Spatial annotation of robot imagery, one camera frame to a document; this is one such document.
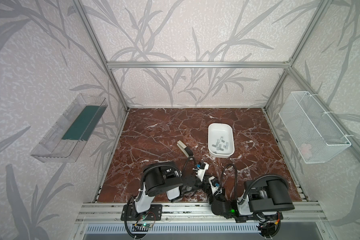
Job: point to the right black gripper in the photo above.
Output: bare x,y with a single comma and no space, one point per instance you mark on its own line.
217,196

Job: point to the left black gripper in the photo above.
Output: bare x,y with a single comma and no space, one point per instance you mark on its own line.
190,176

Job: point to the grey white large stapler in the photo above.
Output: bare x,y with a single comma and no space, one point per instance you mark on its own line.
185,149

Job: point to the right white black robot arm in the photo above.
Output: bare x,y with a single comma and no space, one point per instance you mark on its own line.
264,199

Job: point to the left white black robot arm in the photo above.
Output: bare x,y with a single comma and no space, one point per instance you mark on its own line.
167,178

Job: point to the white plastic tray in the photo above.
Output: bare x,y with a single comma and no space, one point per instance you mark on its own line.
216,130

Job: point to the green circuit board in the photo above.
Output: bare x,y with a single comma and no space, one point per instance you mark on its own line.
143,226

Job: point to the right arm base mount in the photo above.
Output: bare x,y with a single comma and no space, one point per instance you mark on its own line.
249,215

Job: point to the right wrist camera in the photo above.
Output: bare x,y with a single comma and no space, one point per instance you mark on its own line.
214,185

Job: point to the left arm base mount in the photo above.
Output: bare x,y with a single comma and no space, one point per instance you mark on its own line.
129,213

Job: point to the aluminium front rail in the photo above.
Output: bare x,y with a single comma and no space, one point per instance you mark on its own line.
189,212

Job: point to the white wire mesh basket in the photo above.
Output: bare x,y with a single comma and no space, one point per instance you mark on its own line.
315,134

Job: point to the clear wall shelf green mat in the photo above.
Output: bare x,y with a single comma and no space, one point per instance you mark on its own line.
67,138

